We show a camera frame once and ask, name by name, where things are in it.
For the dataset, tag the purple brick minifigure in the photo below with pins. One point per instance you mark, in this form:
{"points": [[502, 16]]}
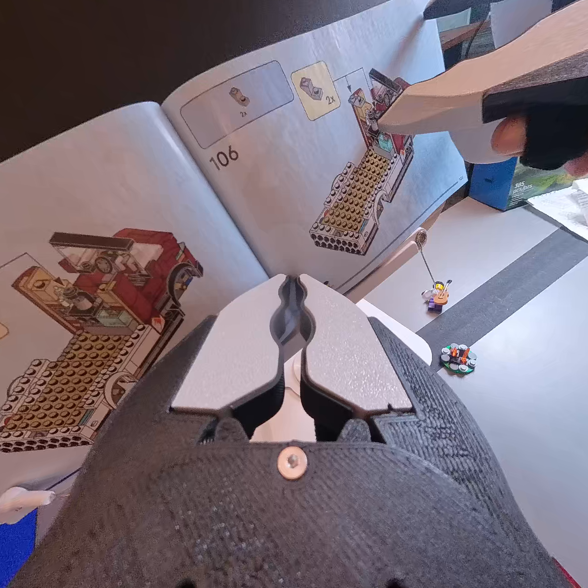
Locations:
{"points": [[438, 296]]}

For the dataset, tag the brick campfire build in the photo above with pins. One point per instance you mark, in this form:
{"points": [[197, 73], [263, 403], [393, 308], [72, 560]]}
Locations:
{"points": [[458, 359]]}

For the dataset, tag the brick instruction booklet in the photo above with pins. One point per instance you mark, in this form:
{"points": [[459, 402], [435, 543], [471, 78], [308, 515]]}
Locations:
{"points": [[138, 183]]}

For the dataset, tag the blue brick set box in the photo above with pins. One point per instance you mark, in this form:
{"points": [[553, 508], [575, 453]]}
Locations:
{"points": [[500, 183]]}

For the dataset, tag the white paper bag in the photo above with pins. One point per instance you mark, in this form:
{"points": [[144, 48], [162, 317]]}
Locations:
{"points": [[562, 206]]}

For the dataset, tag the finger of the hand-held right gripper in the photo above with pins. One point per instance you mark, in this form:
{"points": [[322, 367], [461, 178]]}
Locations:
{"points": [[459, 92]]}

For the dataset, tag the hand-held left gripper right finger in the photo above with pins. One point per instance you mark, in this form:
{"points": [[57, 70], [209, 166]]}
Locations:
{"points": [[353, 358]]}

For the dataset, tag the blue plastic storage bin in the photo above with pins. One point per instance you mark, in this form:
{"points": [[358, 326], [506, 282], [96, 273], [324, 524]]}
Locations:
{"points": [[16, 551]]}

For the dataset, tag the person's right hand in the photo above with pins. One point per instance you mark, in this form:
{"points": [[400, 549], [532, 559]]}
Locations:
{"points": [[509, 137]]}

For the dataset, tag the black partition panel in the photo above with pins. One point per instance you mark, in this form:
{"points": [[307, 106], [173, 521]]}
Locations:
{"points": [[115, 55]]}

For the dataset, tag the white booklet stand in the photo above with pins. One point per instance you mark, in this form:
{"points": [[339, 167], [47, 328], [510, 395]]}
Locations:
{"points": [[395, 330]]}

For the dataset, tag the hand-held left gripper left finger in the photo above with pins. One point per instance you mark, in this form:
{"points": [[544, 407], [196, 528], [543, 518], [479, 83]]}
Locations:
{"points": [[225, 358]]}

